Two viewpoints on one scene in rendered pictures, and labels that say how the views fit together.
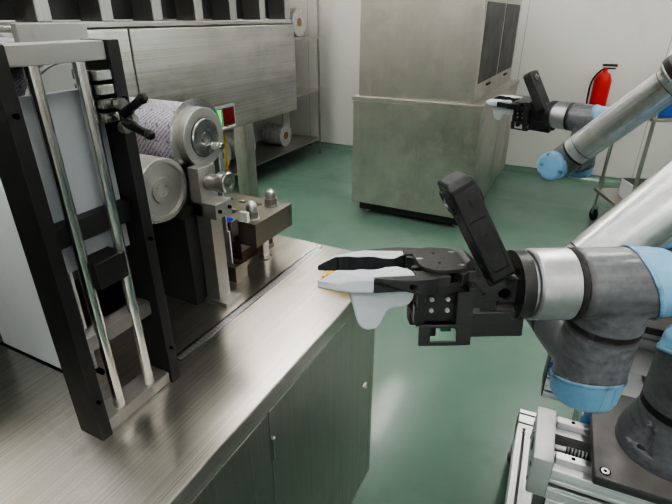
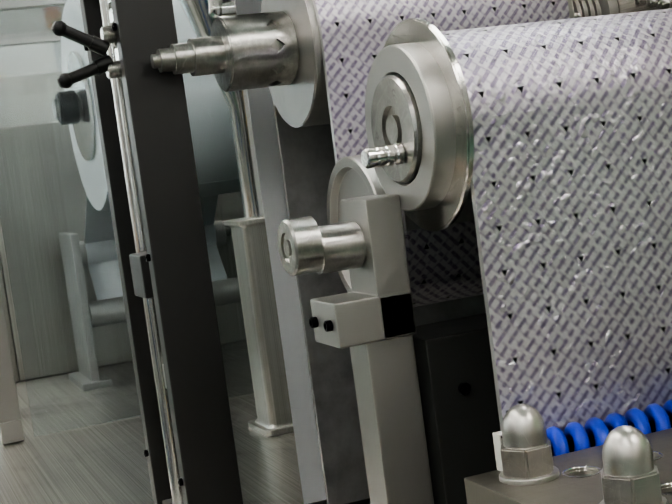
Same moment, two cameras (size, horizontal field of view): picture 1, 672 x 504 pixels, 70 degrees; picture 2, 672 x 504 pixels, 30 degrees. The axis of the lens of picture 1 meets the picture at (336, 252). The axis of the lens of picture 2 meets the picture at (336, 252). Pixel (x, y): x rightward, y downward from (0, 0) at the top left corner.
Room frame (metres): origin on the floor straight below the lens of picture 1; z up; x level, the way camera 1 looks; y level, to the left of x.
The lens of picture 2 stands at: (1.50, -0.41, 1.24)
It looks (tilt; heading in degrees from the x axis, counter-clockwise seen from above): 5 degrees down; 133
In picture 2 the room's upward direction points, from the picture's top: 8 degrees counter-clockwise
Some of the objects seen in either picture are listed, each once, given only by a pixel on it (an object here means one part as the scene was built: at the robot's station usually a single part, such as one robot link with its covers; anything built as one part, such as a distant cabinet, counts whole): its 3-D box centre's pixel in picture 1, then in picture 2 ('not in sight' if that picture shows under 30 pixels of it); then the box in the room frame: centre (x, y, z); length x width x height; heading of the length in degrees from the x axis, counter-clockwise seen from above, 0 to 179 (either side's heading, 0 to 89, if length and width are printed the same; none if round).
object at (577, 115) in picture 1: (589, 120); not in sight; (1.32, -0.68, 1.21); 0.11 x 0.08 x 0.09; 40
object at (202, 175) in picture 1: (217, 237); (372, 411); (0.91, 0.25, 1.05); 0.06 x 0.05 x 0.31; 63
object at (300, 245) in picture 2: (225, 182); (299, 246); (0.89, 0.21, 1.18); 0.04 x 0.02 x 0.04; 153
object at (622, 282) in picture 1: (615, 285); not in sight; (0.43, -0.29, 1.21); 0.11 x 0.08 x 0.09; 92
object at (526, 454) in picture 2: (251, 209); (524, 440); (1.07, 0.20, 1.05); 0.04 x 0.04 x 0.04
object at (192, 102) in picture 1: (197, 136); (421, 125); (0.96, 0.28, 1.25); 0.15 x 0.01 x 0.15; 153
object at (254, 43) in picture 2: not in sight; (253, 51); (0.72, 0.36, 1.33); 0.06 x 0.06 x 0.06; 63
